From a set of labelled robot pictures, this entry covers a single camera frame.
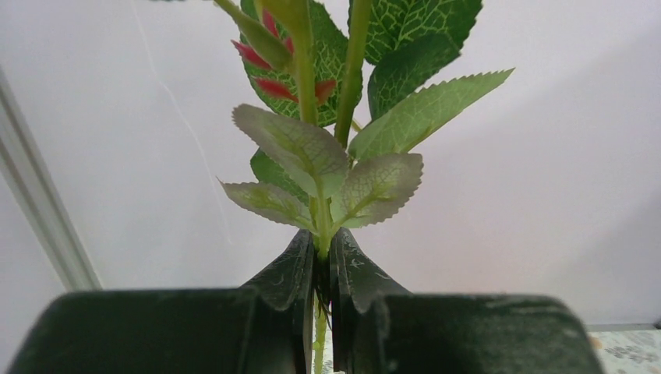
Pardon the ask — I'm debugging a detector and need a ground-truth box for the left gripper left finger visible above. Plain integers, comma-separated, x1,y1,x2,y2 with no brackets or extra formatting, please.
8,230,313,373

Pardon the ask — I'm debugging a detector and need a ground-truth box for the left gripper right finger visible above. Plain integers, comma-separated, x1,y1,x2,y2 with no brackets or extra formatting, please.
330,228,603,373

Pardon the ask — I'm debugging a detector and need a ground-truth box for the pink rose stem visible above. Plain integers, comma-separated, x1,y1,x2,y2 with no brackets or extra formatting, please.
217,1,510,373

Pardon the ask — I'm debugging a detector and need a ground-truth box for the floral patterned tablecloth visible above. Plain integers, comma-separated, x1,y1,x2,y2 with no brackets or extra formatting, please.
589,330,660,374

